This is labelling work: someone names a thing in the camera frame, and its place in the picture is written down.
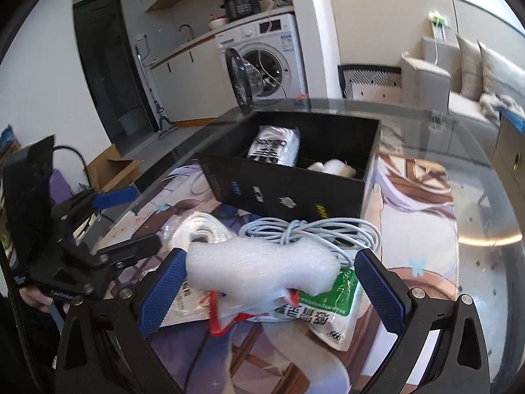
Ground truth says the dark door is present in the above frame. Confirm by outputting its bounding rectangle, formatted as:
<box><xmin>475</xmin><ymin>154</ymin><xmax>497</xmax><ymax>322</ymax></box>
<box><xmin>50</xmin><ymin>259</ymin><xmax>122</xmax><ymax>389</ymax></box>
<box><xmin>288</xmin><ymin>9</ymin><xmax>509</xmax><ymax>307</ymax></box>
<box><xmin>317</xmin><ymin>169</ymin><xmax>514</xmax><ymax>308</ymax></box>
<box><xmin>73</xmin><ymin>0</ymin><xmax>158</xmax><ymax>140</ymax></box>

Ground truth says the blue flat package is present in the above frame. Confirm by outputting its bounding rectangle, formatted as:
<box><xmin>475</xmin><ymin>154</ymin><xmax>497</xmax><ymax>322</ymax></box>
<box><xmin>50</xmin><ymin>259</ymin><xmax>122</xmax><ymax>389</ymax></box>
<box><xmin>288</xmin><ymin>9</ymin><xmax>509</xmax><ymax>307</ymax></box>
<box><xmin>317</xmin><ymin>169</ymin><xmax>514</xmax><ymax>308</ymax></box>
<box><xmin>496</xmin><ymin>104</ymin><xmax>525</xmax><ymax>134</ymax></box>

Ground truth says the white printed bag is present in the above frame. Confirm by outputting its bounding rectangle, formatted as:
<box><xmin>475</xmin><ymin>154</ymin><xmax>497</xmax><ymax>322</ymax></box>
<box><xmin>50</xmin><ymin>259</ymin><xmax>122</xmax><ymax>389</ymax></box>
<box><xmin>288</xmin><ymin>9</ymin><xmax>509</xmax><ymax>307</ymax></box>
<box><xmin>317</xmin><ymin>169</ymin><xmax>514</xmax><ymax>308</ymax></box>
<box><xmin>160</xmin><ymin>279</ymin><xmax>214</xmax><ymax>327</ymax></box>

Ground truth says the person's left hand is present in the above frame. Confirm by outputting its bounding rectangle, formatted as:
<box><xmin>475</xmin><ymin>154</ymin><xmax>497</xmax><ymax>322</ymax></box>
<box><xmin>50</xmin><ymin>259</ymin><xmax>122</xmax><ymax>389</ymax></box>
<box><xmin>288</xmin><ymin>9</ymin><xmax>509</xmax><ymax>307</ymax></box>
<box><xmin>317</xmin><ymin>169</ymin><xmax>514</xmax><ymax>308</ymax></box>
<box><xmin>18</xmin><ymin>285</ymin><xmax>68</xmax><ymax>313</ymax></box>

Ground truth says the beige sofa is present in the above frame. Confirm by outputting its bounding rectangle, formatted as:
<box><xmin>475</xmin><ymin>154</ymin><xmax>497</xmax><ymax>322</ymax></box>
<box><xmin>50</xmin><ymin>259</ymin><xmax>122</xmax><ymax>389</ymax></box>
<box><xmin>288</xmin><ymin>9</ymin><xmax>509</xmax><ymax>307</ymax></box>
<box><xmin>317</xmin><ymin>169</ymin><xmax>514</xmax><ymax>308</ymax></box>
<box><xmin>400</xmin><ymin>35</ymin><xmax>525</xmax><ymax>157</ymax></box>

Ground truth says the white foam piece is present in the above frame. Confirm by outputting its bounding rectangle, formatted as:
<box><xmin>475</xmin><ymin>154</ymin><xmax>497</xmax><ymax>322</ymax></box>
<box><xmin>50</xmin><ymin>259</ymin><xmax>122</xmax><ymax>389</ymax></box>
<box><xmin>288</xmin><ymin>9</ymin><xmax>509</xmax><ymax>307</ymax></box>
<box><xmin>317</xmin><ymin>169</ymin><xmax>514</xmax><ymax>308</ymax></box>
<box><xmin>185</xmin><ymin>236</ymin><xmax>343</xmax><ymax>296</ymax></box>

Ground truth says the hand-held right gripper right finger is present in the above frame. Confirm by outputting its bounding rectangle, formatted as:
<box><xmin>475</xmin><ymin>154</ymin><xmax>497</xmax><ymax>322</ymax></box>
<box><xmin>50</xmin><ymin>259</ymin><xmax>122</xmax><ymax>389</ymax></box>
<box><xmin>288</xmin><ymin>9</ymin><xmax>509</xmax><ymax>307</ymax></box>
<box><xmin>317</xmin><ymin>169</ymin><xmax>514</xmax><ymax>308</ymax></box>
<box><xmin>353</xmin><ymin>248</ymin><xmax>491</xmax><ymax>394</ymax></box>

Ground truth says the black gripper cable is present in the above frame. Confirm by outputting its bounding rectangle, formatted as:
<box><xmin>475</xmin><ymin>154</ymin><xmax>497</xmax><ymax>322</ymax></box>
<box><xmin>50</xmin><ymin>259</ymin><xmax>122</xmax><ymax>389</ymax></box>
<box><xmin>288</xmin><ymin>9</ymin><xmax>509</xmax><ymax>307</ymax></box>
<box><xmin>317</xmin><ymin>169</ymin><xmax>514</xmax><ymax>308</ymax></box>
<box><xmin>51</xmin><ymin>145</ymin><xmax>93</xmax><ymax>193</ymax></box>

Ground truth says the white packet with black print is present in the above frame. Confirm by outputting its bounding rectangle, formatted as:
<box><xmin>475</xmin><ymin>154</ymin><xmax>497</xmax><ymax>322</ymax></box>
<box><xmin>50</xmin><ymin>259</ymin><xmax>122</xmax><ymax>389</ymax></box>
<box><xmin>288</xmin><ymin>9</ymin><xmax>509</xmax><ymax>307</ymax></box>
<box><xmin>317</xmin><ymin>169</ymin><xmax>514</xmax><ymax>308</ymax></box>
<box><xmin>247</xmin><ymin>124</ymin><xmax>302</xmax><ymax>168</ymax></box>

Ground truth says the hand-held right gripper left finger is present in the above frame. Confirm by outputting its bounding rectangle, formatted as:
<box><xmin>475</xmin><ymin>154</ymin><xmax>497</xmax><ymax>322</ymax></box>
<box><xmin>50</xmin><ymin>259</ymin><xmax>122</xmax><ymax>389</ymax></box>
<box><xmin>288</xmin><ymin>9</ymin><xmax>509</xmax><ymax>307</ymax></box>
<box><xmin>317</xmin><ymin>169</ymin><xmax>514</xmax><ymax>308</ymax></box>
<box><xmin>55</xmin><ymin>248</ymin><xmax>189</xmax><ymax>394</ymax></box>

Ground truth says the small white roll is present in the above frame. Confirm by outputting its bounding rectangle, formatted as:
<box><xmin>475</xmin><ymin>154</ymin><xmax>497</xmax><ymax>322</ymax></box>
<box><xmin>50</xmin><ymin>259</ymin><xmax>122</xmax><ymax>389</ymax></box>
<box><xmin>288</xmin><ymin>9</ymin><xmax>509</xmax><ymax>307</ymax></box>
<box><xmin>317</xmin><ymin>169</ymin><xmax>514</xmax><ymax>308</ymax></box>
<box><xmin>307</xmin><ymin>158</ymin><xmax>357</xmax><ymax>179</ymax></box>

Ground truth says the beige cushion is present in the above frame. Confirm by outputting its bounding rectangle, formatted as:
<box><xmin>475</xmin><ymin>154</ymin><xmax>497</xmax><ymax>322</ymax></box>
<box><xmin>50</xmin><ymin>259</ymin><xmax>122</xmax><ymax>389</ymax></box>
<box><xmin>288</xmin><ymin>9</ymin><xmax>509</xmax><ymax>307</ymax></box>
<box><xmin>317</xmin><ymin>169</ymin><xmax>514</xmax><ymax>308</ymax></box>
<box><xmin>454</xmin><ymin>33</ymin><xmax>485</xmax><ymax>101</ymax></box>

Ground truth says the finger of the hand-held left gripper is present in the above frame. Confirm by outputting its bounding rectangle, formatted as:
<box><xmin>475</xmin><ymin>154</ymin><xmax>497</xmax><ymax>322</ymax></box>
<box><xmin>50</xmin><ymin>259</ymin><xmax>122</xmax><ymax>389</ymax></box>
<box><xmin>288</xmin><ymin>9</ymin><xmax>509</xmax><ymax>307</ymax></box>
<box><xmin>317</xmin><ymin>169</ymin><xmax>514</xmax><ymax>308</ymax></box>
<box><xmin>53</xmin><ymin>186</ymin><xmax>138</xmax><ymax>239</ymax></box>
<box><xmin>61</xmin><ymin>234</ymin><xmax>162</xmax><ymax>275</ymax></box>

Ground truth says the white packet with red edge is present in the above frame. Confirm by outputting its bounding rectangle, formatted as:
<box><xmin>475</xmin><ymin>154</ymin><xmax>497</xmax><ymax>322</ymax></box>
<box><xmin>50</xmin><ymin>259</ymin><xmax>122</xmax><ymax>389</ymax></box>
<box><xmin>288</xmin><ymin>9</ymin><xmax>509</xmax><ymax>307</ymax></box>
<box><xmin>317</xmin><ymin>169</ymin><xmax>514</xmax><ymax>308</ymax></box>
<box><xmin>207</xmin><ymin>285</ymin><xmax>300</xmax><ymax>337</ymax></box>

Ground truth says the beige drawer cabinet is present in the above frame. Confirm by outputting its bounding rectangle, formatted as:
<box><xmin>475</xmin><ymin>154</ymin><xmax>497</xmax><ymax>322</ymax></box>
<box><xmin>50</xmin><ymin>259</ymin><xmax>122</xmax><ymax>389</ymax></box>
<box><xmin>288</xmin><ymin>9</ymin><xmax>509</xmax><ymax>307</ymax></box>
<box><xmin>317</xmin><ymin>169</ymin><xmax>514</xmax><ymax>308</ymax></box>
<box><xmin>490</xmin><ymin>115</ymin><xmax>525</xmax><ymax>198</ymax></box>

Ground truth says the grey mop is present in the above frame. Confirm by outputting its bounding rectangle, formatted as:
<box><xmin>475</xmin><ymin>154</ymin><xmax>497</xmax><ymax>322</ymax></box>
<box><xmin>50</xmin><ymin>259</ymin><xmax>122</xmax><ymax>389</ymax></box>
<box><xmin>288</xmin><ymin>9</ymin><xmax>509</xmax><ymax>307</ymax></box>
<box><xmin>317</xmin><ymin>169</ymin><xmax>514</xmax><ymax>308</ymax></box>
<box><xmin>135</xmin><ymin>47</ymin><xmax>179</xmax><ymax>136</ymax></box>

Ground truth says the brown cardboard box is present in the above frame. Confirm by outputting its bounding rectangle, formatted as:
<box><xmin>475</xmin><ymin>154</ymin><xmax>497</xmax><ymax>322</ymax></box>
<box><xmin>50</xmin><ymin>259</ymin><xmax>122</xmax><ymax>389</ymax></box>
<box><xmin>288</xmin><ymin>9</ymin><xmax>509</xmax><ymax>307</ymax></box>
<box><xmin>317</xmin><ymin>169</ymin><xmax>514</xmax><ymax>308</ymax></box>
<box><xmin>86</xmin><ymin>143</ymin><xmax>144</xmax><ymax>198</ymax></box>

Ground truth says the white cable coil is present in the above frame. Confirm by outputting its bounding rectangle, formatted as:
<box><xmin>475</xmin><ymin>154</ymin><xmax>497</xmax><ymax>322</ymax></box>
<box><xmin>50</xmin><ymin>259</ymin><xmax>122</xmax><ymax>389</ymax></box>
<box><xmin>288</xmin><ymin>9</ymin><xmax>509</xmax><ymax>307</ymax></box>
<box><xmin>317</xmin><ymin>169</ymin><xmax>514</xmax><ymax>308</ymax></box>
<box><xmin>238</xmin><ymin>217</ymin><xmax>382</xmax><ymax>269</ymax></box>

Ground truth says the grey cushion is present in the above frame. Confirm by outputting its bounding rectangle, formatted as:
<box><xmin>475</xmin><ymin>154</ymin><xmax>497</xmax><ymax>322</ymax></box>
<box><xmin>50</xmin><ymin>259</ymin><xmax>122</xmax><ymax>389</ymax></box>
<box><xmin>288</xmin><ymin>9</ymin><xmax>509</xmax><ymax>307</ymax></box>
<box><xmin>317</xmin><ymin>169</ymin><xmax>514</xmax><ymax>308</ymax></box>
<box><xmin>478</xmin><ymin>40</ymin><xmax>525</xmax><ymax>99</ymax></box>

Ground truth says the white rope bundle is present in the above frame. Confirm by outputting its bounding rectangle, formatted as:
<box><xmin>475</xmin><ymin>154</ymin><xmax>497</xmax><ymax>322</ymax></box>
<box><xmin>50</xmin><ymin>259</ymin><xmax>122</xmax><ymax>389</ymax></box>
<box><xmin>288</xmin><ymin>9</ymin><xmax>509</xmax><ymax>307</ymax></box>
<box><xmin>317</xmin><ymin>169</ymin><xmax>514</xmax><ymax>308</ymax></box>
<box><xmin>168</xmin><ymin>212</ymin><xmax>239</xmax><ymax>255</ymax></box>

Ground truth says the white washing machine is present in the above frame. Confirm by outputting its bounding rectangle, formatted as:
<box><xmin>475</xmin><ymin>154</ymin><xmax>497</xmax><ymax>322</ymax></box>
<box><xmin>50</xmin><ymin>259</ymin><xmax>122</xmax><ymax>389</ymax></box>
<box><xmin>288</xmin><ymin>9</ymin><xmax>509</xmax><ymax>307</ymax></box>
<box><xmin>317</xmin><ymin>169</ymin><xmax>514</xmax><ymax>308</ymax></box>
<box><xmin>214</xmin><ymin>13</ymin><xmax>308</xmax><ymax>111</ymax></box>

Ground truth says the black white patterned chair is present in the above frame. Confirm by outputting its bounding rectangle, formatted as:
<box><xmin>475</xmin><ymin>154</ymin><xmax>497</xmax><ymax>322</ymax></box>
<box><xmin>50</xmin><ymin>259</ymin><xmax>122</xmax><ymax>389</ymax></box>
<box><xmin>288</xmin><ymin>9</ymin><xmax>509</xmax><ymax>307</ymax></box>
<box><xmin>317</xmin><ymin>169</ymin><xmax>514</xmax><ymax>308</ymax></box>
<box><xmin>337</xmin><ymin>64</ymin><xmax>403</xmax><ymax>101</ymax></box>

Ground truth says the green label plastic bag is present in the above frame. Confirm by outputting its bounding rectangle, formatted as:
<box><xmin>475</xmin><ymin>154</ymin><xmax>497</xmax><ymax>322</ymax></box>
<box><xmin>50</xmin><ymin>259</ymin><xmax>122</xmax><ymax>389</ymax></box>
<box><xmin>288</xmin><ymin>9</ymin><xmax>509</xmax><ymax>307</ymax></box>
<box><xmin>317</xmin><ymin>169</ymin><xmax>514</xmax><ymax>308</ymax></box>
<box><xmin>262</xmin><ymin>265</ymin><xmax>372</xmax><ymax>351</ymax></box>

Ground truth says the white kitchen counter cabinet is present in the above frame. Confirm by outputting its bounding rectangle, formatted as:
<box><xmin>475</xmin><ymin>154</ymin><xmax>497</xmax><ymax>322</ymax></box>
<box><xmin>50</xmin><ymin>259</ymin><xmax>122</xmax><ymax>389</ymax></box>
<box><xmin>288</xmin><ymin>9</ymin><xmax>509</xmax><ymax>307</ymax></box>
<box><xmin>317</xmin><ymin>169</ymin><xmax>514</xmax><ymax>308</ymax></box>
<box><xmin>148</xmin><ymin>35</ymin><xmax>230</xmax><ymax>128</ymax></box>

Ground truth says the grey fur throw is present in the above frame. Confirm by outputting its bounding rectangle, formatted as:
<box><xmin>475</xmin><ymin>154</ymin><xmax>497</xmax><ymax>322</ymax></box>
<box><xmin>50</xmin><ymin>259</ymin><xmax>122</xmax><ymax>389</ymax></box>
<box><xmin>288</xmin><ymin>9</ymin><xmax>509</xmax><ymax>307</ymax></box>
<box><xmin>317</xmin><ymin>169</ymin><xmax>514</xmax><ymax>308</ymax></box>
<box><xmin>480</xmin><ymin>92</ymin><xmax>521</xmax><ymax>121</ymax></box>

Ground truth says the grey bucket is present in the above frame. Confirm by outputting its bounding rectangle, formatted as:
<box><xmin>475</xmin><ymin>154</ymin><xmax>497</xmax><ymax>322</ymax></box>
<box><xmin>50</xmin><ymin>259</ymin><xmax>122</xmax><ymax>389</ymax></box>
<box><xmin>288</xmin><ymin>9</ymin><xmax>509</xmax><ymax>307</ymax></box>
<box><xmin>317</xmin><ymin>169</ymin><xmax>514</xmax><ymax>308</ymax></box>
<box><xmin>119</xmin><ymin>109</ymin><xmax>150</xmax><ymax>136</ymax></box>

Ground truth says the wall outlet with charger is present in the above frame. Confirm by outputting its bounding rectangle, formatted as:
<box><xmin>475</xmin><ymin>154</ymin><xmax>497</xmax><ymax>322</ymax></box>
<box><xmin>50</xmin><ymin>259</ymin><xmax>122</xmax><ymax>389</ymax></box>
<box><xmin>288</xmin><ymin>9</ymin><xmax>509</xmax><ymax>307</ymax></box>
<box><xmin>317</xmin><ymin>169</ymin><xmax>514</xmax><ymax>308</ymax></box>
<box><xmin>427</xmin><ymin>9</ymin><xmax>452</xmax><ymax>42</ymax></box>

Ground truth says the black cardboard box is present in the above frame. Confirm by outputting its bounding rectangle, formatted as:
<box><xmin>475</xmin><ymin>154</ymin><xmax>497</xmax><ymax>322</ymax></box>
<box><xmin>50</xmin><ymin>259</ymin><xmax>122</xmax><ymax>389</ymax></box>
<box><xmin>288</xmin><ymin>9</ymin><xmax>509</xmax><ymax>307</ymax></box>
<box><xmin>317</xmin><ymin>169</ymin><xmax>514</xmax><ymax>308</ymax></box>
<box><xmin>193</xmin><ymin>110</ymin><xmax>382</xmax><ymax>224</ymax></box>

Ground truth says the printed desk mat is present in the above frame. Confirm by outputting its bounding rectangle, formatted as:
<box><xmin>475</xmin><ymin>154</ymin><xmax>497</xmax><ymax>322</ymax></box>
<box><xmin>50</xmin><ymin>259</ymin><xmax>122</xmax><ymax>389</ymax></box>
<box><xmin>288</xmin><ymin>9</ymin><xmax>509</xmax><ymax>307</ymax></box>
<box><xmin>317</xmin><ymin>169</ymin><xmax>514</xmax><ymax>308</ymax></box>
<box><xmin>92</xmin><ymin>148</ymin><xmax>458</xmax><ymax>394</ymax></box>

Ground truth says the black pressure cooker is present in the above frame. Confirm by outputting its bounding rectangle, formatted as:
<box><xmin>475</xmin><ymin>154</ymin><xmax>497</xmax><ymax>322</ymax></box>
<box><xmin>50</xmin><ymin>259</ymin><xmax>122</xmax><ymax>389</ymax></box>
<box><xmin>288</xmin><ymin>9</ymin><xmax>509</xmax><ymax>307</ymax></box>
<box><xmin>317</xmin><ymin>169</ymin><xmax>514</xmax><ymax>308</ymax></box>
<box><xmin>220</xmin><ymin>0</ymin><xmax>267</xmax><ymax>23</ymax></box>

